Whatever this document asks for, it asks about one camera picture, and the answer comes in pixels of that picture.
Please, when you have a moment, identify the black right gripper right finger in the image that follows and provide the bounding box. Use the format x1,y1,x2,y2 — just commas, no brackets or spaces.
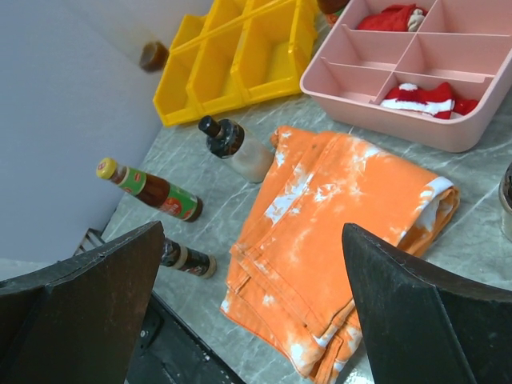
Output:
342,223,511,383

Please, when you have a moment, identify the yellow plastic bin organizer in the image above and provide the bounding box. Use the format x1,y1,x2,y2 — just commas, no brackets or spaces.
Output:
153,1,319,126

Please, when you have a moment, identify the aluminium frame rail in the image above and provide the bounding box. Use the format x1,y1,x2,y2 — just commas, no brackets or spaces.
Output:
74,228,106,256

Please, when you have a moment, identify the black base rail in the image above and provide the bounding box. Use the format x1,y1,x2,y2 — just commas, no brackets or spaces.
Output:
125,293,244,384

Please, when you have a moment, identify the red white sock bottom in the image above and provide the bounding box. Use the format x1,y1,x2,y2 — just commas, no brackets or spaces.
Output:
380,82,478,120

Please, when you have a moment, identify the dark spice shaker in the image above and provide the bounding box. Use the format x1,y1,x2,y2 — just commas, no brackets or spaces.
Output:
160,238,217,279

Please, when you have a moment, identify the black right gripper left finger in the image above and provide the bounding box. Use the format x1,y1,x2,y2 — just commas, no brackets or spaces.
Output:
1,221,164,383

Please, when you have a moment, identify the brown spice jar under gripper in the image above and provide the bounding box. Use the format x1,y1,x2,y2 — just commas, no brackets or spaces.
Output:
498,163,512,241

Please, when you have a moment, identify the pink divided tray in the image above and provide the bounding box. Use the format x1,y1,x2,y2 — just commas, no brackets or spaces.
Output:
300,1,511,153

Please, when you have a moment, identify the sauce bottle green label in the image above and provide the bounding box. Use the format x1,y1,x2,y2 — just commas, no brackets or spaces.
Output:
96,158,203,222

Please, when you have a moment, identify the white bottle black cap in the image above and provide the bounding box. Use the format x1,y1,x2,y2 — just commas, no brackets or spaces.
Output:
198,115,274,183

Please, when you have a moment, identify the small brown glass jar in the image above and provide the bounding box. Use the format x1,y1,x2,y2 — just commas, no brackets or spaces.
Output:
138,41,169,73

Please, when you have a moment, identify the red sock middle compartment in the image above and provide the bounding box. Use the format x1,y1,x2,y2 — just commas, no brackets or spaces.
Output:
357,4,428,32

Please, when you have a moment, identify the orange tie-dye cloth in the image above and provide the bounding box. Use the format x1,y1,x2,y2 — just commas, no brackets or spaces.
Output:
221,126,460,383

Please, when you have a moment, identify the sauce bottle yellow cap back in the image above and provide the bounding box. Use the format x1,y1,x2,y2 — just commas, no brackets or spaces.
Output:
317,0,350,27

